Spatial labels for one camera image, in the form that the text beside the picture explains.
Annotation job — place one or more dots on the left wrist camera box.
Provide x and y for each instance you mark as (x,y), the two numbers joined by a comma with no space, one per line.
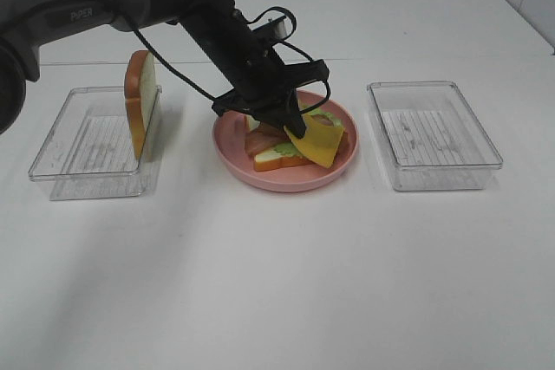
(273,31)

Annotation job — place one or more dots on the bread slice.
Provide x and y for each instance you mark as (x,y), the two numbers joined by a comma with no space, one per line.
(279,156)
(139,93)

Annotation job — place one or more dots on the bacon strip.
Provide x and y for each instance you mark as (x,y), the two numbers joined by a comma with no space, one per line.
(328,121)
(262,138)

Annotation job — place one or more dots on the pink round plate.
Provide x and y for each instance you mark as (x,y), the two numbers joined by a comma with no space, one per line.
(229,133)

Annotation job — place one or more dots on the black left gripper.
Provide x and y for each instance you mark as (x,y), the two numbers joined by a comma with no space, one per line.
(265,87)

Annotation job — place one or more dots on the clear plastic tray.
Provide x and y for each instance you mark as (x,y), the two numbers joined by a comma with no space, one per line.
(88,152)
(430,138)

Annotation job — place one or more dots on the right clear plastic tray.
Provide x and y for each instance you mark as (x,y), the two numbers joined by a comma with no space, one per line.
(430,138)

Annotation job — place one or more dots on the green lettuce leaf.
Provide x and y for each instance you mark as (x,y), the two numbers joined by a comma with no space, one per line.
(322,142)

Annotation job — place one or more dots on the left clear plastic tray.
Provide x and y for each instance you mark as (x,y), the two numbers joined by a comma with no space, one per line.
(88,152)

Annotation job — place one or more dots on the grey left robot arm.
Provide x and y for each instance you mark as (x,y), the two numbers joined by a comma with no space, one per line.
(26,25)

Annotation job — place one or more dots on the yellow cheese slice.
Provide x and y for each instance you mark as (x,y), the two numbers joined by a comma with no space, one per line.
(320,141)

